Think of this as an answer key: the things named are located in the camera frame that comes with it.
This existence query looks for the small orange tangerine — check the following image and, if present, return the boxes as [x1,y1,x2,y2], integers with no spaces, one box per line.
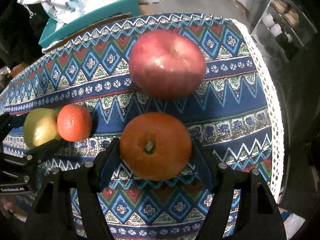
[57,104,93,142]

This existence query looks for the yellow green pear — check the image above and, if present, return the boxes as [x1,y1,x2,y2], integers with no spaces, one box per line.
[23,108,61,150]

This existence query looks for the brown cardboard box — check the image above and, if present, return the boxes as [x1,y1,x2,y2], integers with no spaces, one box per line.
[10,62,29,78]

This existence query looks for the left hand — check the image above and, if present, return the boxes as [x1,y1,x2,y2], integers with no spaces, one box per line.
[1,194,32,217]

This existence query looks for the teal cardboard box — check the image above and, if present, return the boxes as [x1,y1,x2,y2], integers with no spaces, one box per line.
[39,0,139,49]

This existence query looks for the large orange with stem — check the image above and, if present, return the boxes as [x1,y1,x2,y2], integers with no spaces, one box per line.
[120,112,192,181]

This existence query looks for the pink red apple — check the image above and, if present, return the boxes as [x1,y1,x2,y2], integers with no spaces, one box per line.
[129,29,206,100]

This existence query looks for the blue patterned tablecloth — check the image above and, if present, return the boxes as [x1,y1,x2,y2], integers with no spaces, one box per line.
[1,13,286,239]

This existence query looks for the grey shoe rack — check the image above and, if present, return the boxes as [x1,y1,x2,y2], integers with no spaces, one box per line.
[251,0,318,63]

